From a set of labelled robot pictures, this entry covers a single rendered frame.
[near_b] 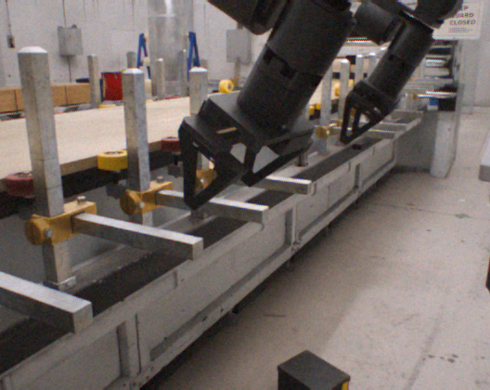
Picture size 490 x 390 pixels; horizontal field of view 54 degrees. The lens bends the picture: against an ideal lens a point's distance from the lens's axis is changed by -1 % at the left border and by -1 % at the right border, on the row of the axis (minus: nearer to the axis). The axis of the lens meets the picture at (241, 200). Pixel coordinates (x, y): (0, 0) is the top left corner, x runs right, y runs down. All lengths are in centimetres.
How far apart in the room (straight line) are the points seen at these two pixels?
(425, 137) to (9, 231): 440
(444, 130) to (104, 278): 422
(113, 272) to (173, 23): 538
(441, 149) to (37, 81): 438
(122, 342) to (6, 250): 56
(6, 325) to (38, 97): 39
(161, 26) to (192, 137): 589
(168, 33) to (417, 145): 322
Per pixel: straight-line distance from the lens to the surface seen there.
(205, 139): 39
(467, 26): 486
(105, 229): 90
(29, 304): 68
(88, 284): 102
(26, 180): 102
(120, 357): 162
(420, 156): 513
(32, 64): 89
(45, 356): 106
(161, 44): 627
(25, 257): 121
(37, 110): 90
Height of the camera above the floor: 114
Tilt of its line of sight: 17 degrees down
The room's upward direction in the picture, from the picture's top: straight up
